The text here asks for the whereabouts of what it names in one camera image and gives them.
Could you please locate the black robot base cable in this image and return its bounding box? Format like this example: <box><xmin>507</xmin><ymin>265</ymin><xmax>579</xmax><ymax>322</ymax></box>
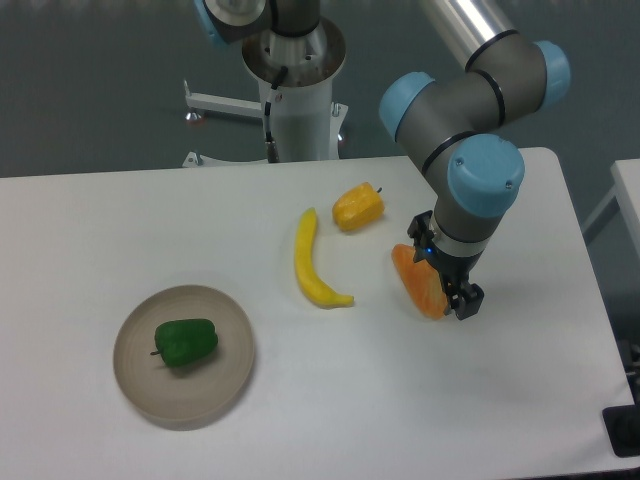
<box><xmin>263</xmin><ymin>65</ymin><xmax>289</xmax><ymax>164</ymax></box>

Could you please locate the green bell pepper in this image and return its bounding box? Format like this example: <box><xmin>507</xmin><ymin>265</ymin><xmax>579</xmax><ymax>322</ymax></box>
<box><xmin>150</xmin><ymin>318</ymin><xmax>219</xmax><ymax>368</ymax></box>

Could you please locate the white side table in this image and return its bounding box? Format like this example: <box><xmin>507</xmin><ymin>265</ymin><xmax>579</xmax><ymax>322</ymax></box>
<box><xmin>581</xmin><ymin>159</ymin><xmax>640</xmax><ymax>252</ymax></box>

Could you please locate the yellow banana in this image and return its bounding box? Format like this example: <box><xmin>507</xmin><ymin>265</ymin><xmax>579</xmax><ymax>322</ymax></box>
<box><xmin>293</xmin><ymin>208</ymin><xmax>354</xmax><ymax>309</ymax></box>

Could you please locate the black clamp device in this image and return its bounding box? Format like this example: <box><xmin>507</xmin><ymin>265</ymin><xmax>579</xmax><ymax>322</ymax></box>
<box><xmin>602</xmin><ymin>404</ymin><xmax>639</xmax><ymax>458</ymax></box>

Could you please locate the yellow bell pepper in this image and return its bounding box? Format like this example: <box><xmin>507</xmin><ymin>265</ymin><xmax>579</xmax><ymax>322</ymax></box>
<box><xmin>332</xmin><ymin>182</ymin><xmax>385</xmax><ymax>232</ymax></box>

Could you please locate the orange segment toy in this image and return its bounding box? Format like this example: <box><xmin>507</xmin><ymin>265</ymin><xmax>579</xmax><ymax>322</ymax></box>
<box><xmin>391</xmin><ymin>244</ymin><xmax>448</xmax><ymax>320</ymax></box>

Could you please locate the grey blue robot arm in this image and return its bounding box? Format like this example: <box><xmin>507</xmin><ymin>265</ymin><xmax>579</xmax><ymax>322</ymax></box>
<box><xmin>195</xmin><ymin>1</ymin><xmax>571</xmax><ymax>319</ymax></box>

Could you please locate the beige round plate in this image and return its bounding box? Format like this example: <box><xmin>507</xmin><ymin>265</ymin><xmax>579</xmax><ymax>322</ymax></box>
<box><xmin>113</xmin><ymin>285</ymin><xmax>255</xmax><ymax>430</ymax></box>

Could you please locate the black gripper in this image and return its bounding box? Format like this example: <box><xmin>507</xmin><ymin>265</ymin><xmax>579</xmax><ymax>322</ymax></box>
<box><xmin>407</xmin><ymin>210</ymin><xmax>487</xmax><ymax>320</ymax></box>

